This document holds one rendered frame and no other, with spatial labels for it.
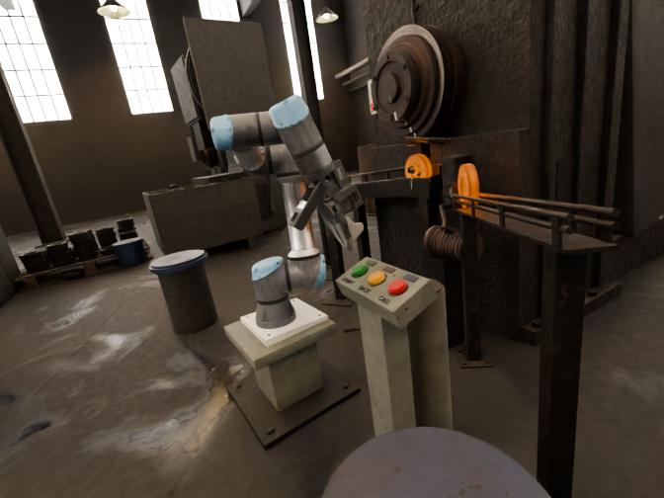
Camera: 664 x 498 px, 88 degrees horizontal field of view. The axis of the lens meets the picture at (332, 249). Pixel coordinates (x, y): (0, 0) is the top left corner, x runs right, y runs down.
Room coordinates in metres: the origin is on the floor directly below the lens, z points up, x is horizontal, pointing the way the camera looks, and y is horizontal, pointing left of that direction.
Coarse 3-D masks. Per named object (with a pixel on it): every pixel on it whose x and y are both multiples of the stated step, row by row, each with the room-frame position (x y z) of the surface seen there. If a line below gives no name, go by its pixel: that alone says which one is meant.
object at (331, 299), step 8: (328, 232) 1.96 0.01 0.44; (328, 240) 1.96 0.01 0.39; (336, 240) 1.95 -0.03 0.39; (328, 248) 1.97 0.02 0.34; (336, 248) 1.94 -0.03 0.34; (336, 256) 1.95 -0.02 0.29; (336, 264) 1.95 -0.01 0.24; (336, 272) 1.95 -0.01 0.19; (344, 272) 1.98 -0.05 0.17; (336, 288) 1.96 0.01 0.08; (328, 296) 2.02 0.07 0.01; (336, 296) 1.97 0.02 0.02; (344, 296) 1.94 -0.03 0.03; (328, 304) 1.92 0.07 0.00; (336, 304) 1.89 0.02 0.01; (344, 304) 1.87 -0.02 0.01; (352, 304) 1.87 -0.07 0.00
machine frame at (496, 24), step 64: (384, 0) 1.97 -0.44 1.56; (448, 0) 1.61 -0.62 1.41; (512, 0) 1.35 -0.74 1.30; (576, 0) 1.40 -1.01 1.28; (512, 64) 1.35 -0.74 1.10; (576, 64) 1.41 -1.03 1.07; (448, 128) 1.63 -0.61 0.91; (512, 128) 1.35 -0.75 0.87; (576, 128) 1.40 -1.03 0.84; (512, 192) 1.29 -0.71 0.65; (576, 192) 1.39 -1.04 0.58; (384, 256) 2.08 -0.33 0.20; (512, 256) 1.29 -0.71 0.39; (512, 320) 1.29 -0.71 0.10
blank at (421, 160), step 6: (414, 156) 1.66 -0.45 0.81; (420, 156) 1.63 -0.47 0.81; (426, 156) 1.64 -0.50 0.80; (408, 162) 1.70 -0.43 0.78; (414, 162) 1.67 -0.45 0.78; (420, 162) 1.63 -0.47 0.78; (426, 162) 1.61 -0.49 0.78; (420, 168) 1.63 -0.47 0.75; (426, 168) 1.60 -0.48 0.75; (408, 174) 1.71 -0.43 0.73; (414, 174) 1.70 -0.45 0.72; (420, 174) 1.64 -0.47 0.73; (426, 174) 1.60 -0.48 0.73
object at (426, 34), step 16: (400, 32) 1.65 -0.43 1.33; (416, 32) 1.56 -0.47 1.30; (432, 32) 1.54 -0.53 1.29; (384, 48) 1.76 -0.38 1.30; (432, 48) 1.49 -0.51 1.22; (448, 48) 1.49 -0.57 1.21; (448, 64) 1.47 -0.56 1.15; (448, 80) 1.46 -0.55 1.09; (448, 96) 1.48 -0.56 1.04; (432, 112) 1.51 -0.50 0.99; (384, 128) 1.81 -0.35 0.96; (432, 128) 1.57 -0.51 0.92
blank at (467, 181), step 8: (464, 168) 1.17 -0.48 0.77; (472, 168) 1.15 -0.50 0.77; (464, 176) 1.17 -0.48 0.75; (472, 176) 1.13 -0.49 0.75; (464, 184) 1.23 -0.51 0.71; (472, 184) 1.12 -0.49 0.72; (464, 192) 1.22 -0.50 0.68; (472, 192) 1.12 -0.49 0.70; (464, 200) 1.18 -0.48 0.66; (464, 208) 1.19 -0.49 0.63
